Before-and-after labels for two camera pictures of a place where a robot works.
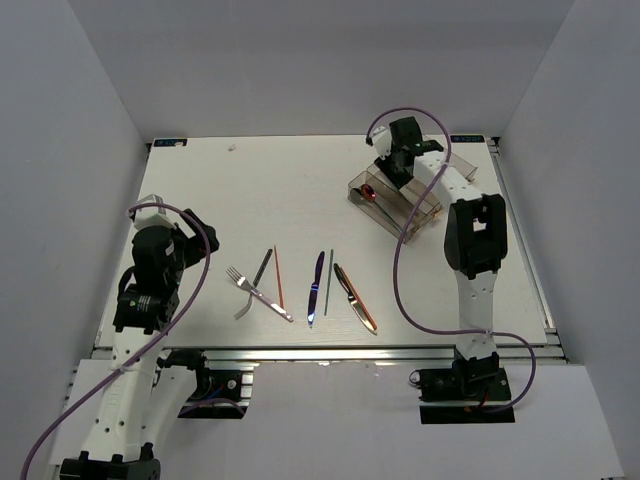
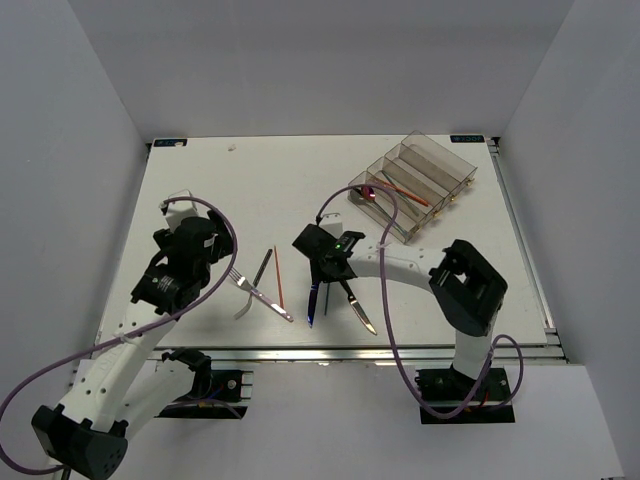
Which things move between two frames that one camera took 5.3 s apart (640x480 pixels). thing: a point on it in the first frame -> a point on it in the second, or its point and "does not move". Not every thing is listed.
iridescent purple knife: (314, 290) does not move
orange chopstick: (358, 298) -> (406, 193)
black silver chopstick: (262, 268) does not move
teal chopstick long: (329, 282) does not move
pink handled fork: (243, 282) does not move
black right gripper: (397, 181) -> (319, 275)
